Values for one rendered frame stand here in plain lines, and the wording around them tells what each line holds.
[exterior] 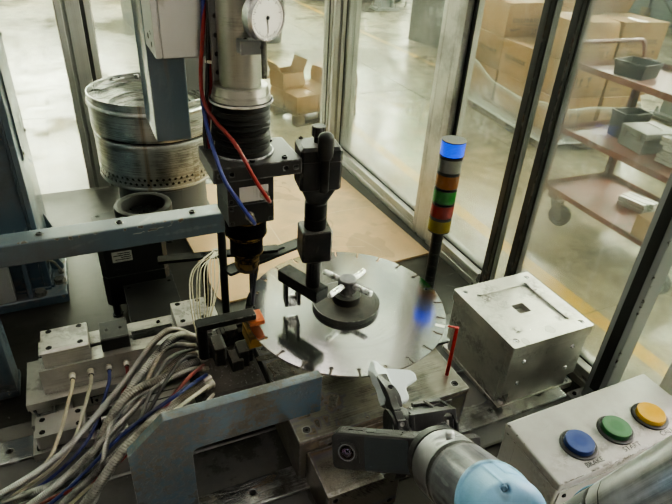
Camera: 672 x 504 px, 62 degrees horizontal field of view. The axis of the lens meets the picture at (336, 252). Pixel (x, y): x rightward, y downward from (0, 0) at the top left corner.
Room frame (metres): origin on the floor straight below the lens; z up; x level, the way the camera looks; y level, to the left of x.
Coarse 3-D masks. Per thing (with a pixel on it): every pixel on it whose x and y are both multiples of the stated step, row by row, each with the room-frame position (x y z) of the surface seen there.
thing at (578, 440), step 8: (568, 432) 0.54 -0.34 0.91; (576, 432) 0.54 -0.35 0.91; (584, 432) 0.54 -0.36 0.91; (568, 440) 0.52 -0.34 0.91; (576, 440) 0.52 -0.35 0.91; (584, 440) 0.52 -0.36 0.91; (592, 440) 0.53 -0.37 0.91; (568, 448) 0.52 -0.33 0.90; (576, 448) 0.51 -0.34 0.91; (584, 448) 0.51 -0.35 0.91; (592, 448) 0.51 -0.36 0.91
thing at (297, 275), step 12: (288, 264) 0.74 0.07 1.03; (312, 264) 0.67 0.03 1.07; (288, 276) 0.70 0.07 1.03; (300, 276) 0.70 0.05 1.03; (312, 276) 0.67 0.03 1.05; (300, 288) 0.68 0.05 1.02; (312, 288) 0.67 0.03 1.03; (324, 288) 0.68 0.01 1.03; (300, 300) 0.71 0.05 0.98; (312, 300) 0.67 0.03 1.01
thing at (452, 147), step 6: (444, 138) 0.99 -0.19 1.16; (450, 138) 0.99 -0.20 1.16; (456, 138) 0.99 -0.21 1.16; (462, 138) 0.99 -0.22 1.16; (444, 144) 0.97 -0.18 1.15; (450, 144) 0.96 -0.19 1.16; (456, 144) 0.96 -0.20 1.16; (462, 144) 0.97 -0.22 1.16; (444, 150) 0.97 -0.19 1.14; (450, 150) 0.96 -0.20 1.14; (456, 150) 0.96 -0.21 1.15; (462, 150) 0.97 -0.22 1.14; (444, 156) 0.97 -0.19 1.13; (450, 156) 0.96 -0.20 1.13; (456, 156) 0.96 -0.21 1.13; (462, 156) 0.97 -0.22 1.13
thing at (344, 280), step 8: (328, 272) 0.76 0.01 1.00; (360, 272) 0.77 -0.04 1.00; (336, 280) 0.75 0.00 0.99; (344, 280) 0.73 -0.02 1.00; (352, 280) 0.73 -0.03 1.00; (336, 288) 0.72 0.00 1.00; (344, 288) 0.73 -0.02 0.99; (352, 288) 0.73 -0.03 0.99; (360, 288) 0.72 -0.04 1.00; (328, 296) 0.70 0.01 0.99; (344, 296) 0.73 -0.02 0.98; (352, 296) 0.73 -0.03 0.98
